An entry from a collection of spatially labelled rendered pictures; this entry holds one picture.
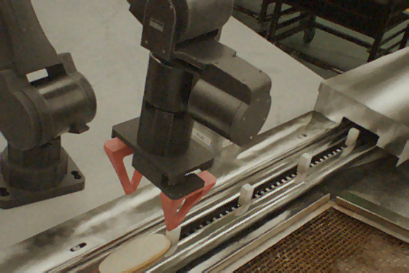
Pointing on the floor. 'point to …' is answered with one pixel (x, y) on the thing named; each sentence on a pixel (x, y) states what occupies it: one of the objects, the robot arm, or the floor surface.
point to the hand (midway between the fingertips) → (151, 205)
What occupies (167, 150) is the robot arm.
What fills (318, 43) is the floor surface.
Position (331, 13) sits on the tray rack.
